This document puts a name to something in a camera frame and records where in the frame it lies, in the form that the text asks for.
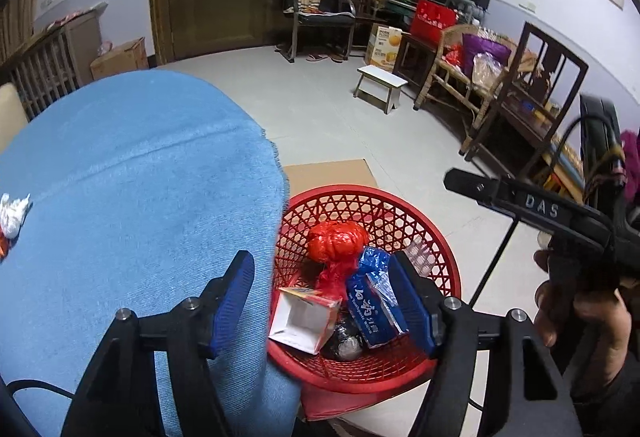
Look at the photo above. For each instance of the beige leather armchair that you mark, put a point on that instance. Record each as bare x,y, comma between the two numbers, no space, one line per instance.
10,114

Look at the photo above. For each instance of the large dark wooden chair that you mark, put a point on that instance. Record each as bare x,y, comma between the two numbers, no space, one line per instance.
535,117

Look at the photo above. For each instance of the white crumpled tissue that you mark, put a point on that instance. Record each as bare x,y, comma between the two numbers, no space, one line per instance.
14,213

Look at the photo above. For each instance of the red plastic bag bundle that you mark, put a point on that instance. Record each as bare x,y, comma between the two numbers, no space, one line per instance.
335,239

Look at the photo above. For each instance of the blue plastic bag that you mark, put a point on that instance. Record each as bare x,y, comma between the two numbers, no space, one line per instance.
374,259

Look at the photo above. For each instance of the blue tablecloth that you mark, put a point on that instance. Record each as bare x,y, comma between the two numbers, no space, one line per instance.
125,197

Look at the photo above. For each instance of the flat cardboard sheet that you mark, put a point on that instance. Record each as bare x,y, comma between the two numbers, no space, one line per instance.
330,177

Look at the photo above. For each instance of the black metal chair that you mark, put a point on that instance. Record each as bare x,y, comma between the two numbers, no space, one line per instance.
320,19

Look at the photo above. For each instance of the red gift box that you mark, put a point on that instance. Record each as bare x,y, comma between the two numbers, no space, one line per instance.
432,19

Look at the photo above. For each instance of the blue toothpaste box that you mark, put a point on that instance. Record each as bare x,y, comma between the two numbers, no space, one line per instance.
372,312

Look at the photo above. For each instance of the black plastic bag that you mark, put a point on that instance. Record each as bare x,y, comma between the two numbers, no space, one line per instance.
345,344

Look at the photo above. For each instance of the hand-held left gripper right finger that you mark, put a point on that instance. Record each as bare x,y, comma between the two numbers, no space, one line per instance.
410,304

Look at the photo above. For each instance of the clear plastic tray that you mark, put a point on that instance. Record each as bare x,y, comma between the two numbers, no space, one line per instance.
420,254

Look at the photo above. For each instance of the clear plastic bag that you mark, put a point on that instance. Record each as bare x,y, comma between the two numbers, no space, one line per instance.
487,69

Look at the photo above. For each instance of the small white paper box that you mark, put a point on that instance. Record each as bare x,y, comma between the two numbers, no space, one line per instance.
300,319

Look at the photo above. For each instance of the wooden slatted cabinet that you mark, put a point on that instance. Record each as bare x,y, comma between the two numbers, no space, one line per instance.
50,57

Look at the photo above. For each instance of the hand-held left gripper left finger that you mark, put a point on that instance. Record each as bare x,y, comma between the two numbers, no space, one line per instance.
234,302

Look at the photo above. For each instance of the orange print cardboard box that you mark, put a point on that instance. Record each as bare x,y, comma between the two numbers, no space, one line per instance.
384,48

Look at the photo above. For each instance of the wicker chair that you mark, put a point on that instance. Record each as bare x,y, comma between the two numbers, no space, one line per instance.
450,82

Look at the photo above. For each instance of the black suitcase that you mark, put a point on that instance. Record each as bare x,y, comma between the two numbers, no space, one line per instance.
597,142

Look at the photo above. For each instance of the red plastic basket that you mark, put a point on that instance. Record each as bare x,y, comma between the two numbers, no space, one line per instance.
400,217

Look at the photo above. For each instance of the person's right forearm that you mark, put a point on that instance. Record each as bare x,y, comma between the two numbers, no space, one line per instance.
610,407

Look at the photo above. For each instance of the purple bag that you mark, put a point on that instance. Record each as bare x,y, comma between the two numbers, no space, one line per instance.
485,49

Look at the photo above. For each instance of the pair of slippers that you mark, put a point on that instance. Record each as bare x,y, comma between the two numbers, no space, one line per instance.
325,58

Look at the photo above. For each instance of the small orange wrapper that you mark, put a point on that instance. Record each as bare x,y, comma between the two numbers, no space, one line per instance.
2,248

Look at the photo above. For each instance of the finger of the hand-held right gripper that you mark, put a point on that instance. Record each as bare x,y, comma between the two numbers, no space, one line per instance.
482,189

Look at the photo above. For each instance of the white small stool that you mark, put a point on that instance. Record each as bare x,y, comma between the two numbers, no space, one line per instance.
380,82

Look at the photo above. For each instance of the person's right hand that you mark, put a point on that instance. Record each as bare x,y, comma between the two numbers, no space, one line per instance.
590,327

